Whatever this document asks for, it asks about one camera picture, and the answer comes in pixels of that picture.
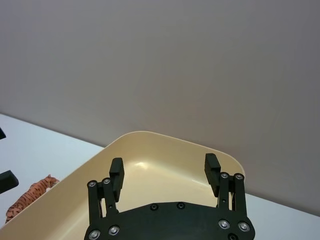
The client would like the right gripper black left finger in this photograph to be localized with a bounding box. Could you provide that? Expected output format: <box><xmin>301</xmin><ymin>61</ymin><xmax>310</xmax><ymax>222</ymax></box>
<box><xmin>87</xmin><ymin>157</ymin><xmax>125</xmax><ymax>226</ymax></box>

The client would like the cream plastic bin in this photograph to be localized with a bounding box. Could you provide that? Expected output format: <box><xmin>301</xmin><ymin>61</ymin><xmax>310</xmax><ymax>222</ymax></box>
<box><xmin>0</xmin><ymin>130</ymin><xmax>247</xmax><ymax>240</ymax></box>

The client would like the orange striped tiger toy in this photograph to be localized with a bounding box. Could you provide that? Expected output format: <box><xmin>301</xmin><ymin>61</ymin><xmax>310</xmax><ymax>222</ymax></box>
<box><xmin>4</xmin><ymin>174</ymin><xmax>61</xmax><ymax>224</ymax></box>

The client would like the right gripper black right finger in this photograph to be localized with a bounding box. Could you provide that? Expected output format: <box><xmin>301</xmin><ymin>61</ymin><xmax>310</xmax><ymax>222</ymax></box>
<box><xmin>204</xmin><ymin>152</ymin><xmax>249</xmax><ymax>221</ymax></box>

